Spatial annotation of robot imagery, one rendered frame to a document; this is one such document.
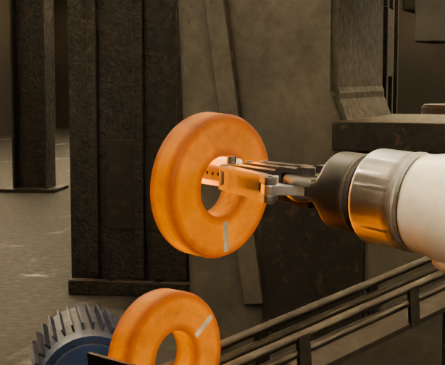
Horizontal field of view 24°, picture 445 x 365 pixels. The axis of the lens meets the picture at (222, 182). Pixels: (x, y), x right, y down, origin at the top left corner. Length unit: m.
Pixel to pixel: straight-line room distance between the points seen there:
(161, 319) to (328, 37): 2.26
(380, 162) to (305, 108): 2.43
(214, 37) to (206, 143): 2.37
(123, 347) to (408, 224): 0.38
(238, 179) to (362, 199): 0.15
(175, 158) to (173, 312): 0.21
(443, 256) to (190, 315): 0.39
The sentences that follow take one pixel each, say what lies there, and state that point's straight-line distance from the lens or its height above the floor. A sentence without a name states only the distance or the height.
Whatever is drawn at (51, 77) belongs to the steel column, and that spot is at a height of 1.03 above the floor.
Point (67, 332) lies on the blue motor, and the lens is 3.00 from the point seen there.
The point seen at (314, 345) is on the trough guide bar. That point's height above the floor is 0.68.
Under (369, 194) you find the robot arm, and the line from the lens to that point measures 0.94.
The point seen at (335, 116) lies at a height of 0.90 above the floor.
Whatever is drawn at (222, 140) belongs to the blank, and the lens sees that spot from 1.10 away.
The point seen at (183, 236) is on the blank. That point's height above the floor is 0.86.
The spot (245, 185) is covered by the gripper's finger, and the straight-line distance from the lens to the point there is 1.03.
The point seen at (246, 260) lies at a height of 0.43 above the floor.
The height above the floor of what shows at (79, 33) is 1.22.
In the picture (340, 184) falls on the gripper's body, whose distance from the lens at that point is 0.97.
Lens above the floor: 1.02
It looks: 6 degrees down
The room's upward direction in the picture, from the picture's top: straight up
